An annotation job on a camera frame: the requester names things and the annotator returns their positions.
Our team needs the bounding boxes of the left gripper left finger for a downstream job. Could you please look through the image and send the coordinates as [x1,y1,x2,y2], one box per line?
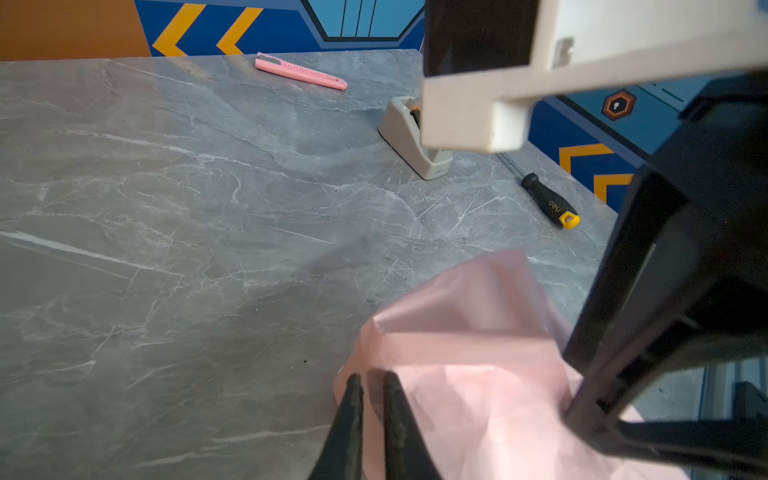
[308,373,364,480]

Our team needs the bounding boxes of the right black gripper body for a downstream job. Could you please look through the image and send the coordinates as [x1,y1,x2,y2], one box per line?
[650,71,767,296]

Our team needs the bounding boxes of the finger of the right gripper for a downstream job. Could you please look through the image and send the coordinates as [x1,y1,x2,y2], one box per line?
[565,168,767,430]
[575,419,767,479]

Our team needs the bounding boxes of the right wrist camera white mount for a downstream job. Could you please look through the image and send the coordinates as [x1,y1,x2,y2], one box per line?
[420,1,767,153]

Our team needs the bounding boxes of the white tape dispenser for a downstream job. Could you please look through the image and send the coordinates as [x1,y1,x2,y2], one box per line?
[378,96,453,181]

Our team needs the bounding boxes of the pink scissors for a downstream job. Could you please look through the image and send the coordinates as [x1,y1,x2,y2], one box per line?
[254,53,348,91]

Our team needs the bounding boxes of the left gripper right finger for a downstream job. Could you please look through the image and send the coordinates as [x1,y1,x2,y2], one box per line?
[383,371,441,480]

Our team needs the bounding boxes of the pink wrapping paper sheet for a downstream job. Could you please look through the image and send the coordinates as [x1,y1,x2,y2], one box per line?
[334,249,684,479]

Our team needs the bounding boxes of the yellow handled screwdriver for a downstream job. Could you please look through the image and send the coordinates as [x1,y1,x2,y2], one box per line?
[497,153,581,230]

